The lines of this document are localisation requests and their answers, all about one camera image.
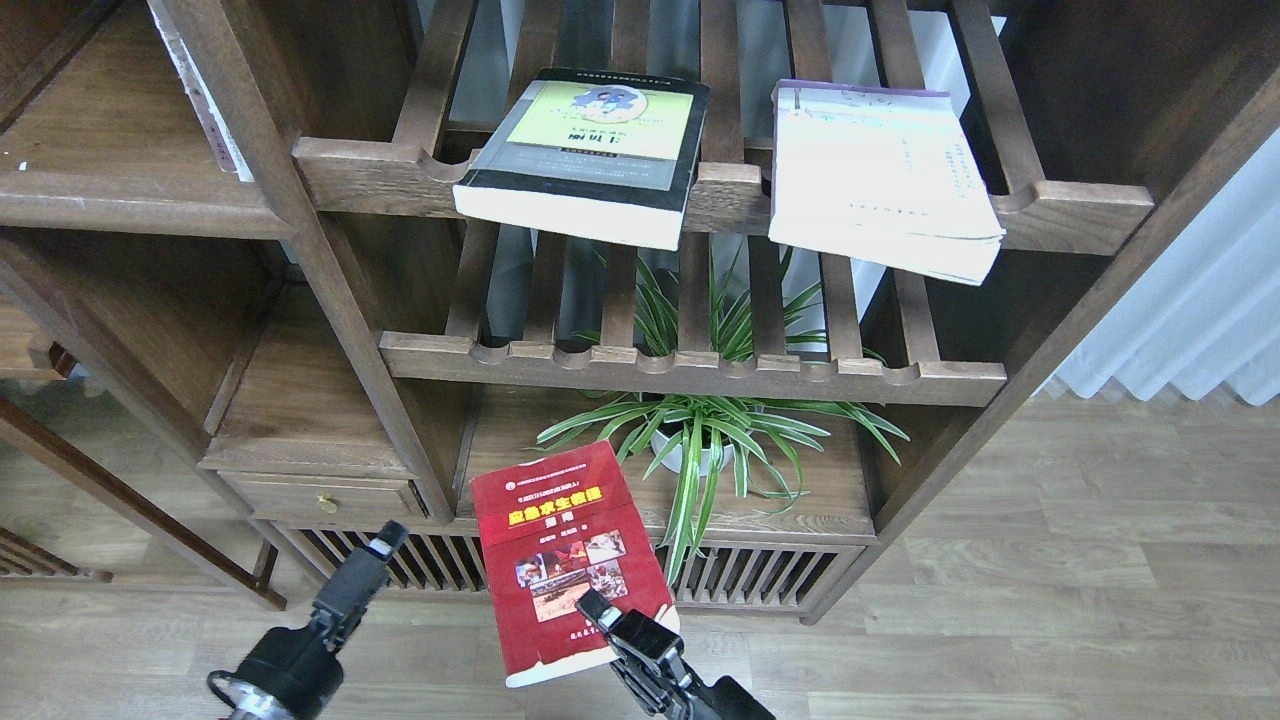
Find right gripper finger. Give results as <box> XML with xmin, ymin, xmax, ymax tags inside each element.
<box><xmin>575</xmin><ymin>588</ymin><xmax>623</xmax><ymax>635</ymax></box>

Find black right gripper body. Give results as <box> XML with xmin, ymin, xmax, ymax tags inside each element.
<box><xmin>604</xmin><ymin>610</ymin><xmax>774</xmax><ymax>719</ymax></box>

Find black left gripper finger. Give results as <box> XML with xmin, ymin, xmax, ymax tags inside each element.
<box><xmin>312</xmin><ymin>520</ymin><xmax>410</xmax><ymax>641</ymax></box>

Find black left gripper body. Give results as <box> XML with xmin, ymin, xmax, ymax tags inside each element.
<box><xmin>207</xmin><ymin>601</ymin><xmax>346</xmax><ymax>719</ymax></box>

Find red book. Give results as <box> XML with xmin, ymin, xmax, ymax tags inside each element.
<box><xmin>470</xmin><ymin>441</ymin><xmax>680</xmax><ymax>688</ymax></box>

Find white and purple book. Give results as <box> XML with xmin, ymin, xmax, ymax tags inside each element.
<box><xmin>768</xmin><ymin>79</ymin><xmax>1005</xmax><ymax>286</ymax></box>

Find white book in shelf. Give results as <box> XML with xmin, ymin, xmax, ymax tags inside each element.
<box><xmin>147</xmin><ymin>1</ymin><xmax>253</xmax><ymax>183</ymax></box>

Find white plant pot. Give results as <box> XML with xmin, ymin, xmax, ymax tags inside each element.
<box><xmin>650</xmin><ymin>420</ymin><xmax>735</xmax><ymax>477</ymax></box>

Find green spider plant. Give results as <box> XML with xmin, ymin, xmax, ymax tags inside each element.
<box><xmin>534</xmin><ymin>241</ymin><xmax>910</xmax><ymax>584</ymax></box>

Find dark wooden bookshelf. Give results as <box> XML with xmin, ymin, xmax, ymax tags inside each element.
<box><xmin>3</xmin><ymin>1</ymin><xmax>1277</xmax><ymax>624</ymax></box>

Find dark wooden furniture at left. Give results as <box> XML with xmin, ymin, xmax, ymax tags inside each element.
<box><xmin>1</xmin><ymin>299</ymin><xmax>287</xmax><ymax>610</ymax></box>

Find green and black book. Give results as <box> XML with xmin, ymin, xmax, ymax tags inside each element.
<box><xmin>453</xmin><ymin>68</ymin><xmax>710</xmax><ymax>251</ymax></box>

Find white curtain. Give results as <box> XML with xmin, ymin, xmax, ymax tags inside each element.
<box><xmin>1044</xmin><ymin>135</ymin><xmax>1279</xmax><ymax>406</ymax></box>

